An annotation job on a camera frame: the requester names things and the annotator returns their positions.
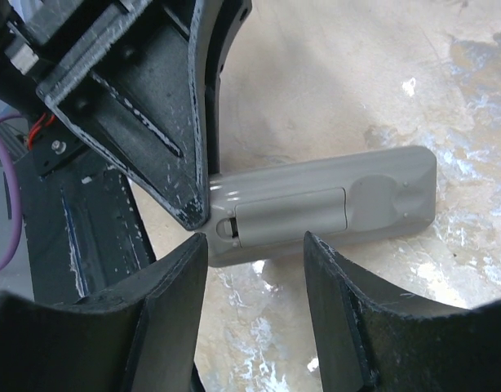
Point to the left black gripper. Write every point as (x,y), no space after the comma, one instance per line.
(46,61)

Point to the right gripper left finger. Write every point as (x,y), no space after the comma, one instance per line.
(137,335)

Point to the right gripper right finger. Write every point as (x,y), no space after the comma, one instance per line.
(372,335)

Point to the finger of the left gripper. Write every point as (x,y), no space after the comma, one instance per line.
(160,147)
(220,23)

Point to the white grey remote control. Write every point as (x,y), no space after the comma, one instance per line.
(263,214)

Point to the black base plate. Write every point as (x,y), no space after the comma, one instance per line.
(84,231)

